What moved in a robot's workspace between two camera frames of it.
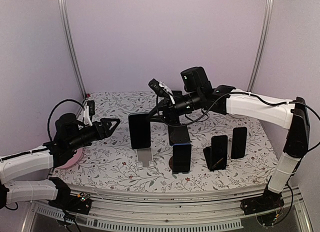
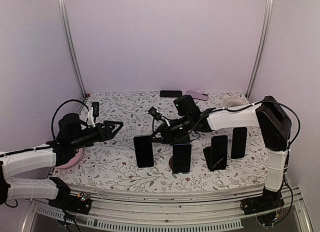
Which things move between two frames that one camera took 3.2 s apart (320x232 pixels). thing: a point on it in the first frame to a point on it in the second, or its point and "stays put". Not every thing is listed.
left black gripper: (106, 132) stays put
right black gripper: (166, 117) to (167, 135)
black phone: (181, 158) stays put
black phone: (239, 142) stays put
